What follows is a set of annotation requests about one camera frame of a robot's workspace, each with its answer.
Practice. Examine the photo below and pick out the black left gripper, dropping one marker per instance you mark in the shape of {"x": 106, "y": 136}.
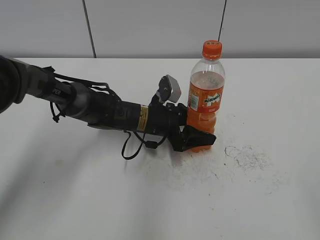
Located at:
{"x": 166, "y": 120}

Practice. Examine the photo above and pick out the orange Mirinda soda bottle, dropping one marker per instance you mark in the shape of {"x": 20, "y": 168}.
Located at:
{"x": 206, "y": 85}

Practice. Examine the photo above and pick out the orange bottle cap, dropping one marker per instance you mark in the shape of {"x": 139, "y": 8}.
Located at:
{"x": 212, "y": 50}

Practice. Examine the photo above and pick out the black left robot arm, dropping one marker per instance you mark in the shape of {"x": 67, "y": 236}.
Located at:
{"x": 100, "y": 107}

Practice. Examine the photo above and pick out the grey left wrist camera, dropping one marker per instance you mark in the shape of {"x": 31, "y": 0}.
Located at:
{"x": 168, "y": 90}

